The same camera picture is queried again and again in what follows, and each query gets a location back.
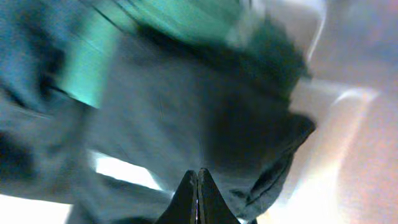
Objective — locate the black garment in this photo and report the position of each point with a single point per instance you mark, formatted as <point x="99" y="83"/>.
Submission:
<point x="168" y="108"/>

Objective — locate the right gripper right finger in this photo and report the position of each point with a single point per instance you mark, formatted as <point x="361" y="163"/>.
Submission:
<point x="212" y="209"/>

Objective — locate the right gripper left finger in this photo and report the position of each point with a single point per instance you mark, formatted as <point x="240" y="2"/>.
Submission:
<point x="183" y="206"/>

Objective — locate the dark green garment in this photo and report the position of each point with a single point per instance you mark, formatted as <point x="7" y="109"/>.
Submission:
<point x="51" y="46"/>

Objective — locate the clear plastic storage bin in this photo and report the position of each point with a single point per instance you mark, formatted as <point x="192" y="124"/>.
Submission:
<point x="346" y="170"/>

